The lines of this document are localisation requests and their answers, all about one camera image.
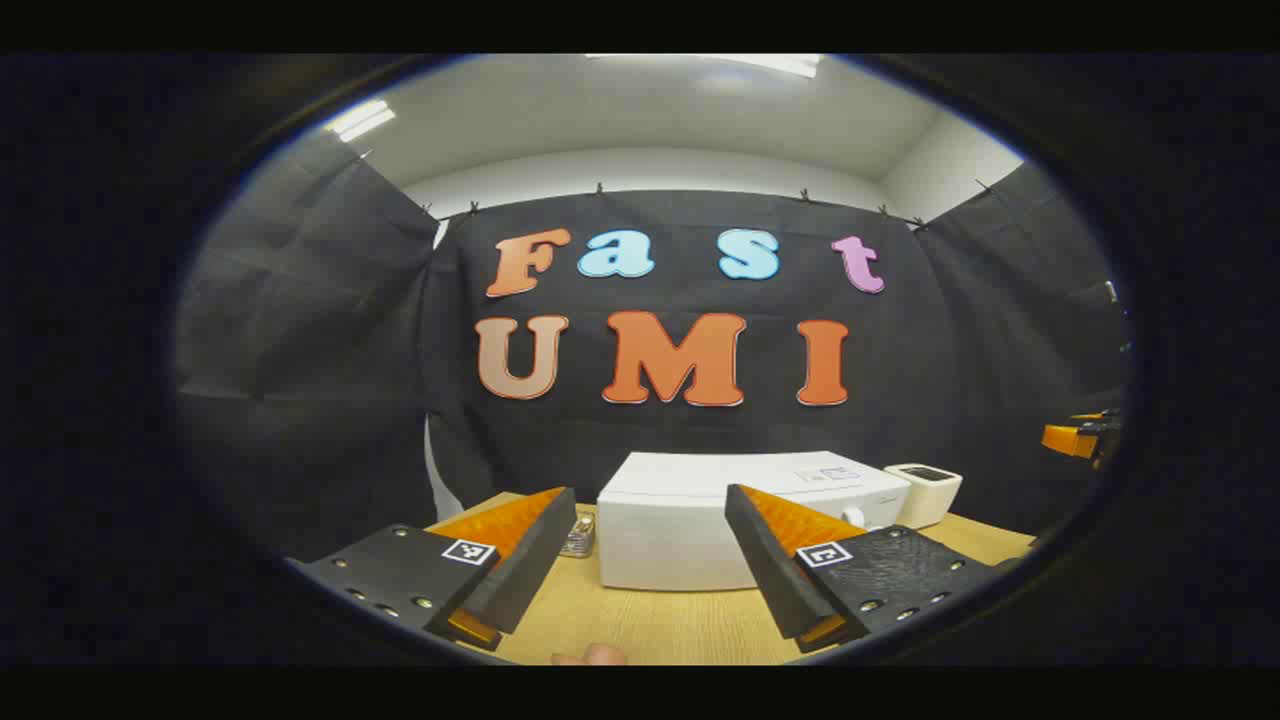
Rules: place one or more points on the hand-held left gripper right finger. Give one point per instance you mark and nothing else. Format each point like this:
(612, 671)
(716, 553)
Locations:
(770, 570)

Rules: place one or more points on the black backdrop cloth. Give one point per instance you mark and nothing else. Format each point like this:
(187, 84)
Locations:
(900, 400)

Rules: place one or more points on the ceiling light panel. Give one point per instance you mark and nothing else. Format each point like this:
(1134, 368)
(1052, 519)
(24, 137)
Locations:
(360, 120)

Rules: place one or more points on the white toaster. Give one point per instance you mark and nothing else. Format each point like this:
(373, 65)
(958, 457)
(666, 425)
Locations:
(925, 500)

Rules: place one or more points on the small silvery object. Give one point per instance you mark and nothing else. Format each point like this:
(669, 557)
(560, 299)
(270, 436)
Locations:
(580, 537)

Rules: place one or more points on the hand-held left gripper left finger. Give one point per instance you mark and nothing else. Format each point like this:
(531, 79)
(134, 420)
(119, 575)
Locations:
(530, 570)

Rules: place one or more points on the white microwave oven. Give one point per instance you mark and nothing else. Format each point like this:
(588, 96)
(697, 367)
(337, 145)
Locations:
(660, 530)

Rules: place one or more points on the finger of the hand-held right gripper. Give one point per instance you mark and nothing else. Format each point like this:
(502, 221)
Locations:
(1068, 440)

